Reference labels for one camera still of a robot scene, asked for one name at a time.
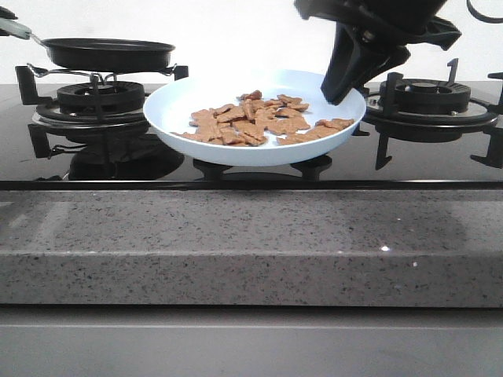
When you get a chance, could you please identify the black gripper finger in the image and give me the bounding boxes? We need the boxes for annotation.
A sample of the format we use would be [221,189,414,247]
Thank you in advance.
[0,6,18,36]

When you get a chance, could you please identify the black frying pan green handle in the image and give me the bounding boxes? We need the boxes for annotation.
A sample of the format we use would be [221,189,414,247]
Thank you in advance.
[1,18,175,74]

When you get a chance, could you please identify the light blue plate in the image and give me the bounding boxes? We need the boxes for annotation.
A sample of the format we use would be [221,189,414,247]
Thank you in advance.
[143,68,366,167]

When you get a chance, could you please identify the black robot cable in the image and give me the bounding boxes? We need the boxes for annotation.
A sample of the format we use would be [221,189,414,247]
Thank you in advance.
[466,0,503,24]

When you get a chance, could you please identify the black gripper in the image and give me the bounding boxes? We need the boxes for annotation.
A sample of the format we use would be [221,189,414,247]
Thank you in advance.
[294,0,461,104]

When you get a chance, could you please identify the black gas burner under pan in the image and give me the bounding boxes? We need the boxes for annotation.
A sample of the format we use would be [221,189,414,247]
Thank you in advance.
[14,64,189,134]

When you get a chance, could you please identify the black glass stove top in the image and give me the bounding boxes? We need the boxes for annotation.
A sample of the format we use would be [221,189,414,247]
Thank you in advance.
[1,85,502,191]

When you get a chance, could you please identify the black gas burner without pan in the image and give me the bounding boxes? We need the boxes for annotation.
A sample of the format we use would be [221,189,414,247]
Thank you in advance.
[358,59,502,170]

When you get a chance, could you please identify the brown meat pieces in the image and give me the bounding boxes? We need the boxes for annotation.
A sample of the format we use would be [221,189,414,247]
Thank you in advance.
[177,90,354,147]

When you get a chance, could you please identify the grey cabinet front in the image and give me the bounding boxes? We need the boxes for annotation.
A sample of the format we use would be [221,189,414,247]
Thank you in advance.
[1,306,502,376]

